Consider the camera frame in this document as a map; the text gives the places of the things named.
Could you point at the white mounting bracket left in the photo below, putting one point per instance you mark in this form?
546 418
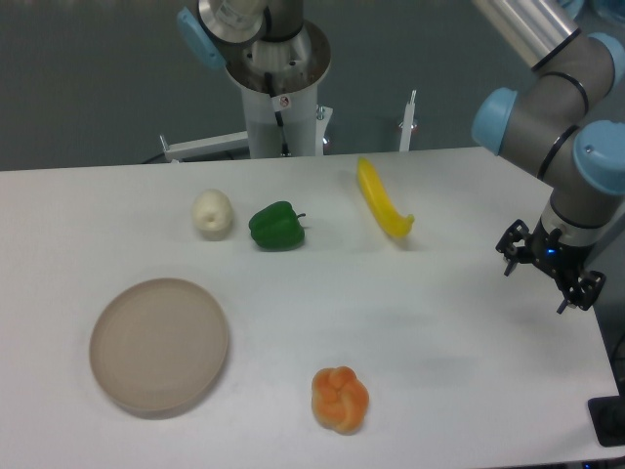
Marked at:
207 147

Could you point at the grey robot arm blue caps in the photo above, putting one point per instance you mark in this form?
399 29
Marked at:
540 131

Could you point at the white upright bracket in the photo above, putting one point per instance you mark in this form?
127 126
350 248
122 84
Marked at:
408 124

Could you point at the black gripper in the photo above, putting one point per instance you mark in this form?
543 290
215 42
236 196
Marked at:
563 263

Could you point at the orange knotted bread roll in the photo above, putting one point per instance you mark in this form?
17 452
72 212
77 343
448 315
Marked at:
339 400

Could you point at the beige round plate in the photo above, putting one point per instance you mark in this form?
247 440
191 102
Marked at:
158 347

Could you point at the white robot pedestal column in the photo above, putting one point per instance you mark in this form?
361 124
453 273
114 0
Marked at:
278 82

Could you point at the green bell pepper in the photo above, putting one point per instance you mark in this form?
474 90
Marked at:
277 227

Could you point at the black device table edge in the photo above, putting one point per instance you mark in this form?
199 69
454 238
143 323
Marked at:
607 414

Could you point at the yellow banana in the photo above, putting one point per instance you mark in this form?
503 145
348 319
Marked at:
379 203

